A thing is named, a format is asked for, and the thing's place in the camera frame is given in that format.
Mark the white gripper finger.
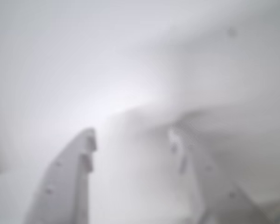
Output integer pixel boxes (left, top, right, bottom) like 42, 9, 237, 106
22, 127, 98, 224
168, 123, 276, 224

